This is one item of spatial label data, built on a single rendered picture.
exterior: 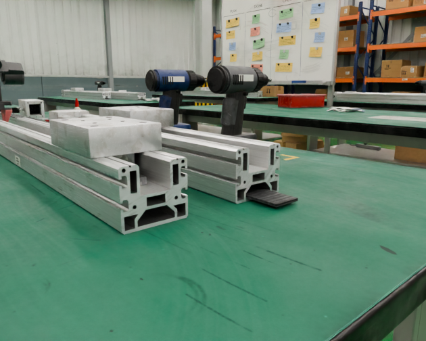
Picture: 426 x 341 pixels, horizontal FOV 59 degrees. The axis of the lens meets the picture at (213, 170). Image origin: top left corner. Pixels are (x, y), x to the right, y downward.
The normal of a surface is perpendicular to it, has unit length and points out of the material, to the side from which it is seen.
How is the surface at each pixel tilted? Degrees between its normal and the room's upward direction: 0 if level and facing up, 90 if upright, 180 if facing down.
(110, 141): 90
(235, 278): 0
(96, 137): 90
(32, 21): 90
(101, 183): 90
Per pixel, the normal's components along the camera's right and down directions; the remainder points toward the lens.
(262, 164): -0.77, 0.14
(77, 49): 0.66, 0.17
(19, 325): 0.00, -0.97
